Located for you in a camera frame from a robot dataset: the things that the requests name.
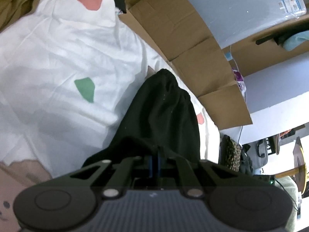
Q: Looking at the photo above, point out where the tall brown cardboard box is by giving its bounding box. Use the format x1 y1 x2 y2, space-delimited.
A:
223 15 308 77

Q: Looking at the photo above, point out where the cream bear print quilt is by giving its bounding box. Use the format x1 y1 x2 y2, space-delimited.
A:
0 0 221 232

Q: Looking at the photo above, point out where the purple white detergent bag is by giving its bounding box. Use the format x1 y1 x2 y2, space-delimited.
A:
232 68 246 96

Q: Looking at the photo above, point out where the leopard print garment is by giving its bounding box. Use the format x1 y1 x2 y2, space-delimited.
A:
219 135 241 172

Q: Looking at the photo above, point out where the blue cap detergent bottle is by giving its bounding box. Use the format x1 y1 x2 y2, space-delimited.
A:
225 51 233 62

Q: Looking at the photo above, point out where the white cable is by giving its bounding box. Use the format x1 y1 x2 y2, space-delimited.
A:
237 94 248 146

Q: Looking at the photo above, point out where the grey plastic wrapped appliance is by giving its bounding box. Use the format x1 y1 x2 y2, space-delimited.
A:
188 0 306 49

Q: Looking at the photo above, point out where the brown crumpled garment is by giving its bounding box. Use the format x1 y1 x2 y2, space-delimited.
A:
0 0 51 33

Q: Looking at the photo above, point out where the black bear pattern garment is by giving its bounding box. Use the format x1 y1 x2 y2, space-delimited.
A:
83 69 200 166

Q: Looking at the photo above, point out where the black garment pile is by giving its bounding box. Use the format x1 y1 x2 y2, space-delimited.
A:
239 145 254 176

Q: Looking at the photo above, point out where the black cloth under neck pillow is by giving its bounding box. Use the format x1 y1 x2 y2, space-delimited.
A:
114 0 127 14

